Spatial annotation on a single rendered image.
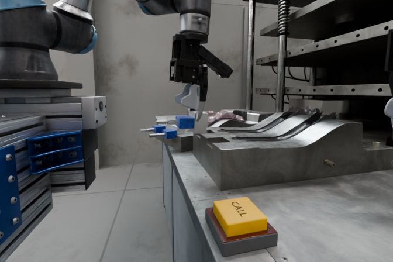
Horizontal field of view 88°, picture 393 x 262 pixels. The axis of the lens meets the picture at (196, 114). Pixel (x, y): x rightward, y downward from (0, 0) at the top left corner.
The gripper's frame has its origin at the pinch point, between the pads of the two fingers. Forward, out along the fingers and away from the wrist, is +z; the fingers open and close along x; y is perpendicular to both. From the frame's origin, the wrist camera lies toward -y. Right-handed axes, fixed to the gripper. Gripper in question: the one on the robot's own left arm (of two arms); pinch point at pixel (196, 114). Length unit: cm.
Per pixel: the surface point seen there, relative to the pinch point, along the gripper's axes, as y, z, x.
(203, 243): 6.9, 15.4, 26.3
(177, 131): 0.2, 9.4, -18.2
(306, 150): -21.5, 5.1, 17.3
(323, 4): -87, -56, -43
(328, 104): -90, -1, -31
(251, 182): -8.0, 12.1, 16.4
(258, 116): -36.9, 4.3, -22.0
